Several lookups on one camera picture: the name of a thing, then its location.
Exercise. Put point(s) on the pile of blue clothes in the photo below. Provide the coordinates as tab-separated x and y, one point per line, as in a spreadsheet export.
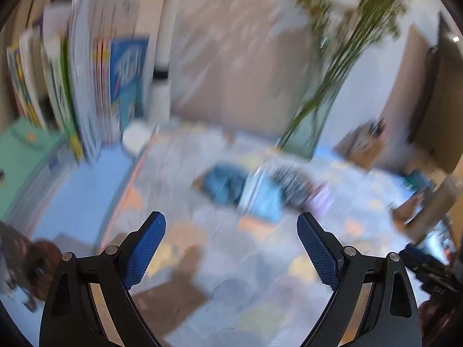
264	198

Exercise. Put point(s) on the blue table mat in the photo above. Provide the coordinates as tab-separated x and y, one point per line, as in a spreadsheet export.
79	195

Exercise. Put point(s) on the beige small bag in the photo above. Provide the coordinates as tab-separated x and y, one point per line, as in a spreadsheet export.
408	209

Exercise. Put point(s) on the glass vase with green stems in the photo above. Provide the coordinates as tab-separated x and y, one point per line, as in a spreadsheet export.
343	54

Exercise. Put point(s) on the dark brown object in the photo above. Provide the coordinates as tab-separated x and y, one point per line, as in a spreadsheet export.
36	260

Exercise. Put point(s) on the dark striped cloth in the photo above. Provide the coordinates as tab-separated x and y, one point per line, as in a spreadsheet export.
293	184

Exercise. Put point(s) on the white cup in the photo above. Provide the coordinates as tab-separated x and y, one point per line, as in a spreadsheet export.
137	137

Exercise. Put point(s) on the beige cylinder container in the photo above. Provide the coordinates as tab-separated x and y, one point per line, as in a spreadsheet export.
434	206

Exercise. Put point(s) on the white pole with black band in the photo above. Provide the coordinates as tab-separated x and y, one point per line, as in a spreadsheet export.
161	97

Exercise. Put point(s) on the purple white wipes packet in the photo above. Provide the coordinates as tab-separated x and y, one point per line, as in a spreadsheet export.
322	200

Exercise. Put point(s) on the bunch of pens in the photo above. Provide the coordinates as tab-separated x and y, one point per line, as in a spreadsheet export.
376	128

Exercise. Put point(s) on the fan pattern tablecloth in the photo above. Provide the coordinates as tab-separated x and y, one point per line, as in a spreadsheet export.
224	260

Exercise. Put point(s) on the teal small object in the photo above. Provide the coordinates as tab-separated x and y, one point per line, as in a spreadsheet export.
417	180

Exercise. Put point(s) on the dark wooden furniture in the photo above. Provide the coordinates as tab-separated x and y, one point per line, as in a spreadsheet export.
441	97

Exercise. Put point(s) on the row of books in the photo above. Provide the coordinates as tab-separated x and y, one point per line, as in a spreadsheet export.
90	79

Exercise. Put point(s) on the teal cloth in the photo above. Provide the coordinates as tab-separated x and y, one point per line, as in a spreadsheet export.
222	184

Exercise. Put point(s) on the wooden pen holder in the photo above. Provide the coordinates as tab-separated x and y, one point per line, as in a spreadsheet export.
361	151

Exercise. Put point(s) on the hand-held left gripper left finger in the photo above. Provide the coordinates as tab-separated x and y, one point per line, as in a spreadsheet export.
144	253

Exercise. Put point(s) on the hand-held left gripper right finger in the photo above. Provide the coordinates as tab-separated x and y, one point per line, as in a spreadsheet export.
318	253

